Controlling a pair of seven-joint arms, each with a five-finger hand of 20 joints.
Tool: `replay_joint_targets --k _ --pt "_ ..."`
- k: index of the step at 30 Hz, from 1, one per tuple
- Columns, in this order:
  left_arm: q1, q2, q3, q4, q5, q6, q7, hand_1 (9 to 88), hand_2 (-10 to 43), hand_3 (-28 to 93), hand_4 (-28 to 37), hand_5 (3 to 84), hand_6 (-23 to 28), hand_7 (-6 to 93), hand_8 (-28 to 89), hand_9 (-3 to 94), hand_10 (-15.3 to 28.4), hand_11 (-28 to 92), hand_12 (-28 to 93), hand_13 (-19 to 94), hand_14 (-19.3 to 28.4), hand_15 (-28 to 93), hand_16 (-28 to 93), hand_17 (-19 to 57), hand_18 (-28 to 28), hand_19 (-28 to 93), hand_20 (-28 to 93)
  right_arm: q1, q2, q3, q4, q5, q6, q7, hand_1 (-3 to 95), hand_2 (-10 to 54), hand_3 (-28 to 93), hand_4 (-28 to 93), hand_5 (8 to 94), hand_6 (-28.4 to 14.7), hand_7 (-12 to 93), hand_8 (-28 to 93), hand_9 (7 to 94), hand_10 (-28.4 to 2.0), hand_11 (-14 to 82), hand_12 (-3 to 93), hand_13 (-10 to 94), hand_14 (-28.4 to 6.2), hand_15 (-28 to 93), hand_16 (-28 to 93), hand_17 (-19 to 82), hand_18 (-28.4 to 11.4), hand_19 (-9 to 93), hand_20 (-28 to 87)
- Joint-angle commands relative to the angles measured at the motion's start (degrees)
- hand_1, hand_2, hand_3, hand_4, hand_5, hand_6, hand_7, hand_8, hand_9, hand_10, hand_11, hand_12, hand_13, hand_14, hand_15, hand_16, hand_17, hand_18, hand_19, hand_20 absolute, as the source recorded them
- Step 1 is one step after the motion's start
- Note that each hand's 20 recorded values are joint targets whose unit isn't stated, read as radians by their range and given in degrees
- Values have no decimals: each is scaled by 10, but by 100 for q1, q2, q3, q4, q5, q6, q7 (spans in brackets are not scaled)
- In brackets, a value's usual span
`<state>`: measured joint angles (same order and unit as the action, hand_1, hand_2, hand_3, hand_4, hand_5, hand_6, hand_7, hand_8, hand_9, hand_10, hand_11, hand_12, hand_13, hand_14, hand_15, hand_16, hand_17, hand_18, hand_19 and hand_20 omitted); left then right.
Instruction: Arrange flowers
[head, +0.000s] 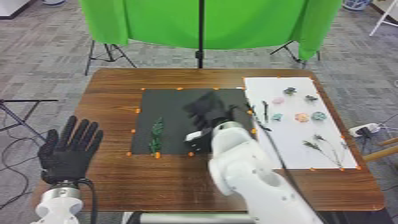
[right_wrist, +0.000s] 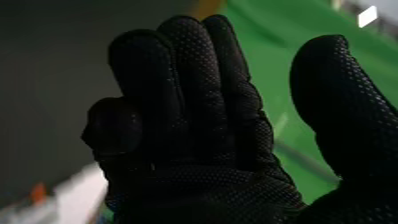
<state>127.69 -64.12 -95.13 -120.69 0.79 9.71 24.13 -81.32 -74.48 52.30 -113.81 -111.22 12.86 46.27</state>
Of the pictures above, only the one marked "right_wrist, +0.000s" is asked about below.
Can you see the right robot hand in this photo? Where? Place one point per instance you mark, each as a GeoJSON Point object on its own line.
{"type": "Point", "coordinates": [197, 140]}

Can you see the white sheet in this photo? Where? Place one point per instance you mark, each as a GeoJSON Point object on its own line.
{"type": "Point", "coordinates": [74, 200]}

